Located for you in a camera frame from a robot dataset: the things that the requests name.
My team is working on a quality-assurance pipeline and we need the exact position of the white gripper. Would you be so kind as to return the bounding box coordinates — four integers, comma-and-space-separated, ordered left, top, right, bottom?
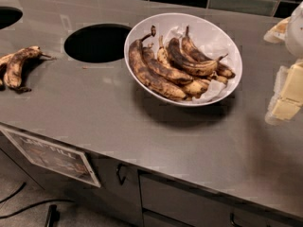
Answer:
263, 2, 303, 125

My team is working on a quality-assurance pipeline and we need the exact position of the dark curved banana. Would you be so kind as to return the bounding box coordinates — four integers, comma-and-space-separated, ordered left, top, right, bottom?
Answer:
167, 38, 226, 76

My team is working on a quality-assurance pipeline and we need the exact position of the white bowl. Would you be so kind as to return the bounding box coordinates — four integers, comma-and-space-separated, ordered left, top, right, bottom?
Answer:
124, 13, 242, 107

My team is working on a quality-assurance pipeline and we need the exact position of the short yellow banana bottom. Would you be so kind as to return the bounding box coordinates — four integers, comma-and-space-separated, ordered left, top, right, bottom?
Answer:
182, 79, 210, 98

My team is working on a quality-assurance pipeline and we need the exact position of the dark banana at back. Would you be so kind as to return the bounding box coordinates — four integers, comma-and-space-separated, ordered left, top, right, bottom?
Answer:
181, 26, 236, 79

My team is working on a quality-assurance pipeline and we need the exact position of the small yellow banana middle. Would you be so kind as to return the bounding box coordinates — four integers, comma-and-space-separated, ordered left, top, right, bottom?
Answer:
157, 36, 170, 67

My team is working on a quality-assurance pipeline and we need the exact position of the long spotted banana front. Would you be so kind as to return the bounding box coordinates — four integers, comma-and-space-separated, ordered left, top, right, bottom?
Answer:
129, 26, 187, 100

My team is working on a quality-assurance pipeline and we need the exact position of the spotted banana on counter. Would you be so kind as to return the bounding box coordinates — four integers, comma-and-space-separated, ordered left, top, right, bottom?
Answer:
4, 45, 55, 93

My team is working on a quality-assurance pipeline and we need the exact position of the framed landfill sign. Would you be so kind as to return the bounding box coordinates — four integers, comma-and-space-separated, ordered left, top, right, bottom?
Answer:
1, 127, 101, 187

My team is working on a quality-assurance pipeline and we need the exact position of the black stand on floor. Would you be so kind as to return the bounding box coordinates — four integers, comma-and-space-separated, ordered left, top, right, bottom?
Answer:
45, 204, 60, 227

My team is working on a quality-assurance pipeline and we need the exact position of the black drawer handle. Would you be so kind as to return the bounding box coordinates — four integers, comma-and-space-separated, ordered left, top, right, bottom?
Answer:
230, 213, 242, 227

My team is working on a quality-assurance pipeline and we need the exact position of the black cabinet door handle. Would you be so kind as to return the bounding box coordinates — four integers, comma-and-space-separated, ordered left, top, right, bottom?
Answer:
116, 164, 126, 185

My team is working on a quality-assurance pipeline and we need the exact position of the black cable on floor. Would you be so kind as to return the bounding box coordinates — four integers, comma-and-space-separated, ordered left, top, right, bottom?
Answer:
0, 199, 75, 219

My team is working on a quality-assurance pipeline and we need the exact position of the black cable upper floor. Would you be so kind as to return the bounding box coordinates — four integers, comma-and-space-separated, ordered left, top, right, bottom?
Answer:
0, 182, 27, 204

